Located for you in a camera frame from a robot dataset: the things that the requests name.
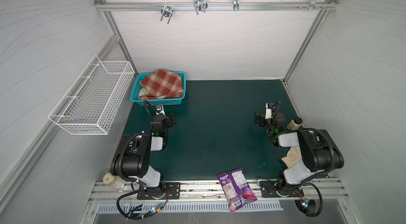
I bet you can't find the red plaid skirt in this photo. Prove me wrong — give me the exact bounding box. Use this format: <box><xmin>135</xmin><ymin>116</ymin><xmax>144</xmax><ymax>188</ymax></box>
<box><xmin>140</xmin><ymin>69</ymin><xmax>184</xmax><ymax>100</ymax></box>

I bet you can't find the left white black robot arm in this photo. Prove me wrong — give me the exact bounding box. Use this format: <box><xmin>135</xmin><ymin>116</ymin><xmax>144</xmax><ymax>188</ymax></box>
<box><xmin>110</xmin><ymin>105</ymin><xmax>176</xmax><ymax>197</ymax></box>

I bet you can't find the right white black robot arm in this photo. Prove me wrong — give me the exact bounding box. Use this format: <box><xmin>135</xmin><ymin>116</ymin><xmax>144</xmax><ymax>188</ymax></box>
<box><xmin>254</xmin><ymin>107</ymin><xmax>344</xmax><ymax>197</ymax></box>

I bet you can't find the small jar black lid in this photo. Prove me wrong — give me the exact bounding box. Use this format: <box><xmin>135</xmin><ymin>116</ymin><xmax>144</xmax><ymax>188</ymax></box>
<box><xmin>287</xmin><ymin>117</ymin><xmax>303</xmax><ymax>131</ymax></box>

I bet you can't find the floral yellow skirt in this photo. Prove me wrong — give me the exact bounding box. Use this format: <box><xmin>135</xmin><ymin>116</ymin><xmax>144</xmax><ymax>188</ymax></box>
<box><xmin>138</xmin><ymin>88</ymin><xmax>149</xmax><ymax>99</ymax></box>

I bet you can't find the teal plastic basket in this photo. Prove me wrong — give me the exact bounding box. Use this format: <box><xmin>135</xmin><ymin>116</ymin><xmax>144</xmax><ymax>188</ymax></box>
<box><xmin>130</xmin><ymin>71</ymin><xmax>187</xmax><ymax>107</ymax></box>

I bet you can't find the beige work glove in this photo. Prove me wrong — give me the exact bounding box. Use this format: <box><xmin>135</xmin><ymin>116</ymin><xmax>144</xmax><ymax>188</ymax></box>
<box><xmin>281</xmin><ymin>147</ymin><xmax>302</xmax><ymax>169</ymax></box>

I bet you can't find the purple snack bag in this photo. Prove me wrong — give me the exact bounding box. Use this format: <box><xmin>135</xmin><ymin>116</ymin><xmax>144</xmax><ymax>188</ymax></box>
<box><xmin>217</xmin><ymin>168</ymin><xmax>258</xmax><ymax>212</ymax></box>

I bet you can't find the left metal hook clamp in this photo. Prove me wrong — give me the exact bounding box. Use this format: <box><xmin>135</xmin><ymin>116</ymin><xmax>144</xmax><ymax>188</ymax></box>
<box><xmin>160</xmin><ymin>5</ymin><xmax>173</xmax><ymax>24</ymax></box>

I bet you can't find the metal hook clamp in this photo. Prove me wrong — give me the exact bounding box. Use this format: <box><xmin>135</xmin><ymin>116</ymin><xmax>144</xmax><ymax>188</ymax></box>
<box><xmin>160</xmin><ymin>5</ymin><xmax>173</xmax><ymax>24</ymax></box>
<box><xmin>193</xmin><ymin>0</ymin><xmax>208</xmax><ymax>15</ymax></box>

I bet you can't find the middle metal hook clamp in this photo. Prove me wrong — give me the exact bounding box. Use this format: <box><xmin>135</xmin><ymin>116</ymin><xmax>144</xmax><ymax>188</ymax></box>
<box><xmin>193</xmin><ymin>0</ymin><xmax>208</xmax><ymax>15</ymax></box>

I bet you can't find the small metal hook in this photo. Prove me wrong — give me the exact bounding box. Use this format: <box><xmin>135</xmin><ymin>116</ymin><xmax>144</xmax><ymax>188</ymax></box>
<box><xmin>233</xmin><ymin>0</ymin><xmax>240</xmax><ymax>12</ymax></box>

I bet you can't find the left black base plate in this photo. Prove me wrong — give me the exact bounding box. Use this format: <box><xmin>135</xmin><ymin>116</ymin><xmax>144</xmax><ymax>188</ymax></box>
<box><xmin>137</xmin><ymin>182</ymin><xmax>180</xmax><ymax>200</ymax></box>

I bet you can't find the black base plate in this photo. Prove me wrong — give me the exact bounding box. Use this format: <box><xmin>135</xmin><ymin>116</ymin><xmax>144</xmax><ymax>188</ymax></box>
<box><xmin>258</xmin><ymin>180</ymin><xmax>305</xmax><ymax>198</ymax></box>
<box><xmin>137</xmin><ymin>182</ymin><xmax>180</xmax><ymax>200</ymax></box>

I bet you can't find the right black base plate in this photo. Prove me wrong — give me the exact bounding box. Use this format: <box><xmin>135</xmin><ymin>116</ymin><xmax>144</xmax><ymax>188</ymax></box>
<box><xmin>258</xmin><ymin>180</ymin><xmax>305</xmax><ymax>198</ymax></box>

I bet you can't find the white wire basket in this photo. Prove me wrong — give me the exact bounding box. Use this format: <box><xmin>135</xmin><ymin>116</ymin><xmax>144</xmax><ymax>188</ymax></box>
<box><xmin>48</xmin><ymin>55</ymin><xmax>135</xmax><ymax>135</ymax></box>

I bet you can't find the right base cable bundle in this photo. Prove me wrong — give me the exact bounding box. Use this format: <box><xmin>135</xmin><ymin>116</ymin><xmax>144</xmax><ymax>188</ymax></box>
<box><xmin>294</xmin><ymin>182</ymin><xmax>323</xmax><ymax>218</ymax></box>

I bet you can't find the base cable bundle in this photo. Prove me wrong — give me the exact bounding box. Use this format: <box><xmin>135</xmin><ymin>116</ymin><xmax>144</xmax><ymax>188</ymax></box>
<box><xmin>294</xmin><ymin>182</ymin><xmax>323</xmax><ymax>218</ymax></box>
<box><xmin>116</xmin><ymin>188</ymin><xmax>170</xmax><ymax>220</ymax></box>

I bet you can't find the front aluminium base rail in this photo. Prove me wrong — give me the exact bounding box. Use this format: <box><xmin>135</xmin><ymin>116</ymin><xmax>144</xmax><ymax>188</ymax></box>
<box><xmin>88</xmin><ymin>178</ymin><xmax>350</xmax><ymax>204</ymax></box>

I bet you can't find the left base cable bundle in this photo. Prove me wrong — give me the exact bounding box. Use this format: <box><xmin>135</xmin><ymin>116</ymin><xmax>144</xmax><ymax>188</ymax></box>
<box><xmin>116</xmin><ymin>188</ymin><xmax>170</xmax><ymax>220</ymax></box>

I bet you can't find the right metal bracket clamp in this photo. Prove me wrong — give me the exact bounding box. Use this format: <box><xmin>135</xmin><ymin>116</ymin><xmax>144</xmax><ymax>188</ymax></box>
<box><xmin>298</xmin><ymin>0</ymin><xmax>327</xmax><ymax>12</ymax></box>

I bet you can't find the horizontal aluminium rail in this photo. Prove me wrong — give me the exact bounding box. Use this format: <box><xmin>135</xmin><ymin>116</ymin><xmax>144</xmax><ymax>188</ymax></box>
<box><xmin>95</xmin><ymin>1</ymin><xmax>339</xmax><ymax>12</ymax></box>

